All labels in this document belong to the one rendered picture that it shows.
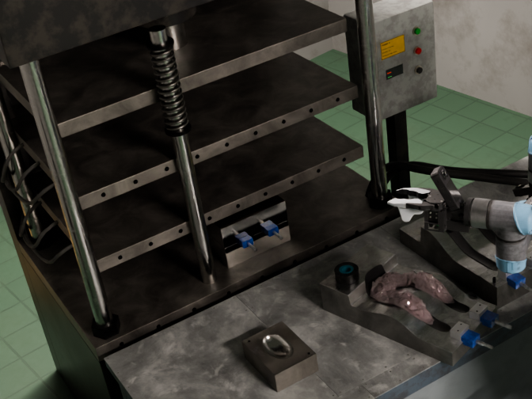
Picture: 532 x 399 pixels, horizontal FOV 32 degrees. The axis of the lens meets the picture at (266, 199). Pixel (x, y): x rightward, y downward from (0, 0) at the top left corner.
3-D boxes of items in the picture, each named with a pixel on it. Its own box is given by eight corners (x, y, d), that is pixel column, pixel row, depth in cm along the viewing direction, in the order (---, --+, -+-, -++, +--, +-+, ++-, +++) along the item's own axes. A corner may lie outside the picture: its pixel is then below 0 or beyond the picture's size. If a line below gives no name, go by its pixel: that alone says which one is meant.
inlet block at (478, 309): (515, 329, 287) (515, 316, 285) (507, 339, 285) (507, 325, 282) (477, 315, 296) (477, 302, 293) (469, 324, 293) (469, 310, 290)
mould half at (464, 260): (556, 276, 310) (557, 243, 303) (496, 309, 301) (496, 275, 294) (455, 214, 349) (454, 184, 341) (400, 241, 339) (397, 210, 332)
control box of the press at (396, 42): (450, 310, 426) (438, 2, 348) (398, 339, 414) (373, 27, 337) (419, 288, 442) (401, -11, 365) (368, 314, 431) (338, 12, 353)
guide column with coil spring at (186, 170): (233, 350, 355) (169, 28, 286) (221, 356, 352) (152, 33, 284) (226, 343, 359) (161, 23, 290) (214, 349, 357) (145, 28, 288)
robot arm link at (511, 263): (532, 253, 245) (533, 218, 239) (522, 279, 236) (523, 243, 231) (502, 248, 248) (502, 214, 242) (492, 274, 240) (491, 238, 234)
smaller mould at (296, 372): (318, 370, 288) (316, 353, 284) (277, 393, 282) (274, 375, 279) (284, 337, 303) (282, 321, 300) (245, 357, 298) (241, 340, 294)
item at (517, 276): (539, 295, 294) (539, 281, 291) (527, 302, 292) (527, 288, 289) (509, 275, 304) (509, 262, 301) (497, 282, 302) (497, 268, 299)
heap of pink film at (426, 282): (459, 298, 299) (458, 278, 295) (427, 328, 289) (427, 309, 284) (392, 271, 315) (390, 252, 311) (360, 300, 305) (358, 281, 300)
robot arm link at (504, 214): (530, 244, 230) (530, 215, 225) (485, 237, 234) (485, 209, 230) (537, 226, 236) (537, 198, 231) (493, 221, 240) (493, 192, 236)
